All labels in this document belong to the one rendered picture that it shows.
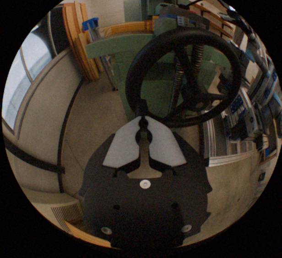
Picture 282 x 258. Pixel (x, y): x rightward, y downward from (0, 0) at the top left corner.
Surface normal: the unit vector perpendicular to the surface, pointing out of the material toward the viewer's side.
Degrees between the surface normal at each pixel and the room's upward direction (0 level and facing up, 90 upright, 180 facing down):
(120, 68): 90
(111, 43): 90
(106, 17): 90
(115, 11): 90
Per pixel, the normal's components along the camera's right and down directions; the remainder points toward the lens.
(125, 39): 0.03, 0.86
